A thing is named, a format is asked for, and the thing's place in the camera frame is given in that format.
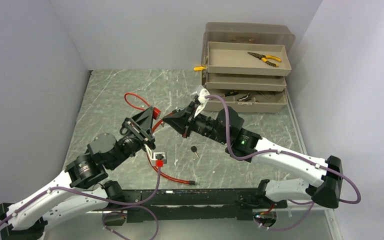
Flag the yellow handled screwdriver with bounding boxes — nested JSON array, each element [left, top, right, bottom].
[[193, 66, 207, 72]]

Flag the red cable lock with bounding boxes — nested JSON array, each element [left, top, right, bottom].
[[147, 107, 197, 185]]

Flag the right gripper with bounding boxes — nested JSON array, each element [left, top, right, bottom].
[[162, 101, 229, 145]]

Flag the beige tiered toolbox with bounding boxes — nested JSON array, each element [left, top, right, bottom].
[[199, 22, 296, 113]]

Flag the black head car key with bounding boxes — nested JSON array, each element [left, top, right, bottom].
[[190, 146, 200, 158]]

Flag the yellow handled pliers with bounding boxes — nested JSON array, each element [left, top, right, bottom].
[[247, 51, 282, 67]]

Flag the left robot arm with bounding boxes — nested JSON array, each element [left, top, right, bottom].
[[0, 106, 161, 240]]

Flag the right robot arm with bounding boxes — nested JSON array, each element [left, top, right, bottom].
[[162, 104, 343, 209]]

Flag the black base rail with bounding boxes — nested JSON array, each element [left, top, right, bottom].
[[103, 186, 288, 221]]

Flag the tools in bottom tray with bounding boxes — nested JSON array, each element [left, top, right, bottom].
[[221, 90, 274, 103]]

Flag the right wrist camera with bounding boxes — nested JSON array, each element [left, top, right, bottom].
[[191, 85, 210, 118]]

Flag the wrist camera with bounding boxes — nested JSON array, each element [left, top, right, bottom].
[[191, 85, 210, 118], [145, 145, 168, 168]]

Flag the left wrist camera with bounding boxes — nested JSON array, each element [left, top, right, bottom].
[[145, 145, 168, 168]]

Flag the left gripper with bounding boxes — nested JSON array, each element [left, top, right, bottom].
[[108, 107, 157, 170]]

